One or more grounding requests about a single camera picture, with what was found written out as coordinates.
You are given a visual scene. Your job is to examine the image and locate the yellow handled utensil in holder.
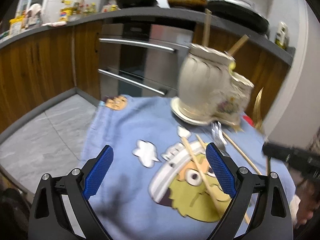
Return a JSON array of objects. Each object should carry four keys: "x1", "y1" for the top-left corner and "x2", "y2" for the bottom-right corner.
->
[{"x1": 228, "y1": 61, "x2": 236, "y2": 74}]

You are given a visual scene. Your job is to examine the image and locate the blue cartoon print cloth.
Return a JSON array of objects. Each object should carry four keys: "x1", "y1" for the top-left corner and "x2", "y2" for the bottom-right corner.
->
[{"x1": 71, "y1": 94, "x2": 297, "y2": 240}]

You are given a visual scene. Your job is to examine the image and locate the grey kitchen countertop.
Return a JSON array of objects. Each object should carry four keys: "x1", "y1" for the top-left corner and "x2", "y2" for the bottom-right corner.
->
[{"x1": 0, "y1": 6, "x2": 296, "y2": 67}]

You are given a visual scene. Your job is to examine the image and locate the cream ceramic double utensil holder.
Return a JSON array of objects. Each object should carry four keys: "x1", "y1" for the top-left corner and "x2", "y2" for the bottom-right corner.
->
[{"x1": 170, "y1": 43, "x2": 254, "y2": 126}]

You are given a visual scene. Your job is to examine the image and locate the person right hand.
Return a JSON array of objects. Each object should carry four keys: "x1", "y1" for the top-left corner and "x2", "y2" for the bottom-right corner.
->
[{"x1": 295, "y1": 180, "x2": 319, "y2": 229}]

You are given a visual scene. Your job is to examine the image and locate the black flat griddle pan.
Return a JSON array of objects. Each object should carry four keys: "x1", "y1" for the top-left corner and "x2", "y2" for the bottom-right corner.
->
[{"x1": 207, "y1": 0, "x2": 269, "y2": 35}]

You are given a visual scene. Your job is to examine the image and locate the wooden kitchen cabinets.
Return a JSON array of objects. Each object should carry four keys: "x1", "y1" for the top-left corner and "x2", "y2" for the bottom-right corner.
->
[{"x1": 1, "y1": 21, "x2": 102, "y2": 131}]

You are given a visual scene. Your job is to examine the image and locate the silver metal fork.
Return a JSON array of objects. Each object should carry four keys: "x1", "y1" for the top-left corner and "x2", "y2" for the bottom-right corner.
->
[{"x1": 212, "y1": 121, "x2": 230, "y2": 157}]

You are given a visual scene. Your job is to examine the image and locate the bottle on counter right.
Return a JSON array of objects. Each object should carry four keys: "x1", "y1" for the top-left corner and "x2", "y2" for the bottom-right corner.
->
[{"x1": 274, "y1": 21, "x2": 289, "y2": 50}]

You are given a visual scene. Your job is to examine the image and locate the long wooden chopstick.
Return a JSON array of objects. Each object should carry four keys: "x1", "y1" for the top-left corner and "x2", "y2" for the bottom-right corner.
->
[{"x1": 222, "y1": 131, "x2": 262, "y2": 175}]

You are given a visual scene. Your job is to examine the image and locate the stainless steel oven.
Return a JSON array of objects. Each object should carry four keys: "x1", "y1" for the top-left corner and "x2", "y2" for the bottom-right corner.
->
[{"x1": 98, "y1": 17, "x2": 196, "y2": 98}]

